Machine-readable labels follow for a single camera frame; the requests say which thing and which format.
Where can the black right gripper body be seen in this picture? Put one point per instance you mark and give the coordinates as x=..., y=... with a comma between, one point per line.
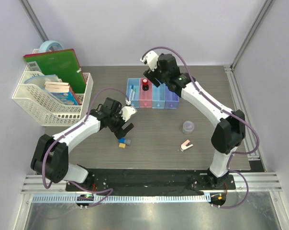
x=161, y=77

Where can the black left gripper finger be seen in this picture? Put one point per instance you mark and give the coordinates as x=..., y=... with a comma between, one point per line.
x=127, y=129
x=118, y=135

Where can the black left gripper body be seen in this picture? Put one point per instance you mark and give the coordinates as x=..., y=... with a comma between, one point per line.
x=116, y=123

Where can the blue grey pencil sharpener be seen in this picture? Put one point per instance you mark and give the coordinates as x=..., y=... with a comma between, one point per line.
x=125, y=141

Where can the red black stamp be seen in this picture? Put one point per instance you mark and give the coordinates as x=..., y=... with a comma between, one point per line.
x=145, y=85

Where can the light blue drawer box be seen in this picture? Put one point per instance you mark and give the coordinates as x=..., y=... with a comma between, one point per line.
x=136, y=83

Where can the pink drawer box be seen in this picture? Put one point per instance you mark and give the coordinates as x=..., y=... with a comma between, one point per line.
x=145, y=96

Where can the blue white marker pen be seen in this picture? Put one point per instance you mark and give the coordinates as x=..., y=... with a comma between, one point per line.
x=130, y=92

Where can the pink staple remover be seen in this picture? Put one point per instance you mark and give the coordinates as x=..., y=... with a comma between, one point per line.
x=186, y=145

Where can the clear paperclip jar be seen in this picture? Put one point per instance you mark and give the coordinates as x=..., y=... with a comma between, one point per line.
x=188, y=127

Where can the purple drawer box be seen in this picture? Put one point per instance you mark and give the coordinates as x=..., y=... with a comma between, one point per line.
x=172, y=100

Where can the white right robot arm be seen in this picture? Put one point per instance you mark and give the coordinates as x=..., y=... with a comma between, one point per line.
x=229, y=128

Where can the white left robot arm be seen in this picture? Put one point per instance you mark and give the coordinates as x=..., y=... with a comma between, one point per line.
x=51, y=156

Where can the white mesh file organizer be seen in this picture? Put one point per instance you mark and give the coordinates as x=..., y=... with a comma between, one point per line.
x=46, y=109

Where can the stack of notebooks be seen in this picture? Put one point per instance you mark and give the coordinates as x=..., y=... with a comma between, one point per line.
x=57, y=87

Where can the green folder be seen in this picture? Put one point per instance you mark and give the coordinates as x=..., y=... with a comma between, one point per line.
x=63, y=63

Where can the clear blue plastic pouch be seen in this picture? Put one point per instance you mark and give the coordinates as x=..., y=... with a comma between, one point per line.
x=41, y=79

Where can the light blue tape roll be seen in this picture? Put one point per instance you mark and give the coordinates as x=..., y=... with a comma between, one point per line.
x=47, y=45

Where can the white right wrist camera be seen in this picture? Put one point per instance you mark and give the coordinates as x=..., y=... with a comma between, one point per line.
x=150, y=59

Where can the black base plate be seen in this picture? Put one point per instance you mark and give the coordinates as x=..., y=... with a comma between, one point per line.
x=141, y=182

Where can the white slotted cable duct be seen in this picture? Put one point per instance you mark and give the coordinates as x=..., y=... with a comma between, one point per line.
x=87, y=198

